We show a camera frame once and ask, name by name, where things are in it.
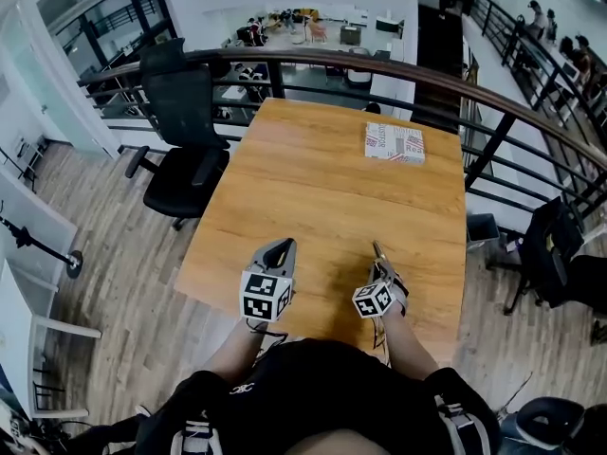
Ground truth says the striped gripper cable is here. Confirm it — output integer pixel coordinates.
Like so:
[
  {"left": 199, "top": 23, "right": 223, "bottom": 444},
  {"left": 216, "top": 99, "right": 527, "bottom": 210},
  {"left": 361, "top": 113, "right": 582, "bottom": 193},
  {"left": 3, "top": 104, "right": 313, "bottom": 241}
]
[{"left": 371, "top": 316, "right": 392, "bottom": 367}]

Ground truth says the printed cardboard box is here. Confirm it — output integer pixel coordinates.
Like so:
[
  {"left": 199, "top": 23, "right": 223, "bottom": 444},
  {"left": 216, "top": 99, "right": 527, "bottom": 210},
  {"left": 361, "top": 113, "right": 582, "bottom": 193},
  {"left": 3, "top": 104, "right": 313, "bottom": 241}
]
[{"left": 364, "top": 120, "right": 427, "bottom": 167}]

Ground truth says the black mesh office chair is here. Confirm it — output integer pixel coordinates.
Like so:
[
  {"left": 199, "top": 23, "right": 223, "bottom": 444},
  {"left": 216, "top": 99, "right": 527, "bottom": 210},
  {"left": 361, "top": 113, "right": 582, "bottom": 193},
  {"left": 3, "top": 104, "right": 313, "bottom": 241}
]
[{"left": 124, "top": 38, "right": 232, "bottom": 232}]

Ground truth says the white shelf unit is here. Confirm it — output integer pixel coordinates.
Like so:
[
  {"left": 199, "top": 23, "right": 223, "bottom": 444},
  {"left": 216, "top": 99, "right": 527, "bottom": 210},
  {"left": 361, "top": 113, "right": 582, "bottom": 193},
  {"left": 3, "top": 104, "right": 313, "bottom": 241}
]
[{"left": 0, "top": 162, "right": 103, "bottom": 421}]

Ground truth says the black chair with bag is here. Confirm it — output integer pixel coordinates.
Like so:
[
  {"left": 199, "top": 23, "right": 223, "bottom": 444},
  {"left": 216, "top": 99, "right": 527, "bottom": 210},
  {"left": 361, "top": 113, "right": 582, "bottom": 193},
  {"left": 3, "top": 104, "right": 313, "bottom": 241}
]
[{"left": 490, "top": 195, "right": 607, "bottom": 318}]

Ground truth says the person's left forearm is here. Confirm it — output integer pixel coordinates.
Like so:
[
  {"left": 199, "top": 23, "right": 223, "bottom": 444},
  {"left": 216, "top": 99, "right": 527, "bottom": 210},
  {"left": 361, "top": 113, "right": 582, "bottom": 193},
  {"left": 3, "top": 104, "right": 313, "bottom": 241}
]
[{"left": 202, "top": 317, "right": 267, "bottom": 384}]

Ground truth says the person's black clothing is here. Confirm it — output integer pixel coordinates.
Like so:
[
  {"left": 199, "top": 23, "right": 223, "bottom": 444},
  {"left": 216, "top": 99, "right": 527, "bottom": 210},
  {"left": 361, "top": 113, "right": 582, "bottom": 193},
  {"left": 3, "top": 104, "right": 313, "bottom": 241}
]
[{"left": 70, "top": 337, "right": 502, "bottom": 455}]

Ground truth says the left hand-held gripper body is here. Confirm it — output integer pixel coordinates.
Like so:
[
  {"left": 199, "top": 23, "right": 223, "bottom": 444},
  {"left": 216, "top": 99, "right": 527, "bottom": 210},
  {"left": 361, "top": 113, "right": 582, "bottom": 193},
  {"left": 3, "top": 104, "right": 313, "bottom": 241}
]
[{"left": 240, "top": 264, "right": 297, "bottom": 323}]

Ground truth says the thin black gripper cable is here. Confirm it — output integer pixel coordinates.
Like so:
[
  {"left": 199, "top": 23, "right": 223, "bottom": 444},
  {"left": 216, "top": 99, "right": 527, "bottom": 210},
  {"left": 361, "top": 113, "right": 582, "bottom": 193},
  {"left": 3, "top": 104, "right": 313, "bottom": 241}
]
[{"left": 245, "top": 318, "right": 289, "bottom": 355}]

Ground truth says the black side walkway railing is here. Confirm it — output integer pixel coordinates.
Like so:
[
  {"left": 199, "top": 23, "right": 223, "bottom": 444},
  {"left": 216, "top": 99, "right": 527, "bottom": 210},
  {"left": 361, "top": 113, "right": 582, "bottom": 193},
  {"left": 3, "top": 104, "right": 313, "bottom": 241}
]
[{"left": 467, "top": 0, "right": 607, "bottom": 130}]

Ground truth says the black stand with round base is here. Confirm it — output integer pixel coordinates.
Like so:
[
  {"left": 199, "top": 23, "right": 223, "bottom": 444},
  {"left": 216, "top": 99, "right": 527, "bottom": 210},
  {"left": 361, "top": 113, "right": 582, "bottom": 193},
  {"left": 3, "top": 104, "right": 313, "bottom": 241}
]
[{"left": 0, "top": 214, "right": 84, "bottom": 281}]

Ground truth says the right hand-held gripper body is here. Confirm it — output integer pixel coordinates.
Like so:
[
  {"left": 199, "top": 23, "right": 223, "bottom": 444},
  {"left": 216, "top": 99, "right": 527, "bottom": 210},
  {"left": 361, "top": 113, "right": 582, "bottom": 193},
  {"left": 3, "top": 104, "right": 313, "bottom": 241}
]
[{"left": 351, "top": 262, "right": 410, "bottom": 320}]

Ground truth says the black waste bin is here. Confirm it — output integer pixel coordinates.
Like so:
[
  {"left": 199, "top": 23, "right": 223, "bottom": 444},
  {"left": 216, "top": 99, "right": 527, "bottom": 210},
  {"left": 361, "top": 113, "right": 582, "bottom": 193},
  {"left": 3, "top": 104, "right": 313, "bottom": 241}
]
[{"left": 466, "top": 212, "right": 501, "bottom": 251}]

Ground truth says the person's right forearm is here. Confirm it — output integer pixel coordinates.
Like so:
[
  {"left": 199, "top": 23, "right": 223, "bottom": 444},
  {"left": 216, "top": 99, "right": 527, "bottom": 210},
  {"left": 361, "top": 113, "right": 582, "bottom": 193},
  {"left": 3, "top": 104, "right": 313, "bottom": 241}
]
[{"left": 378, "top": 309, "right": 441, "bottom": 382}]

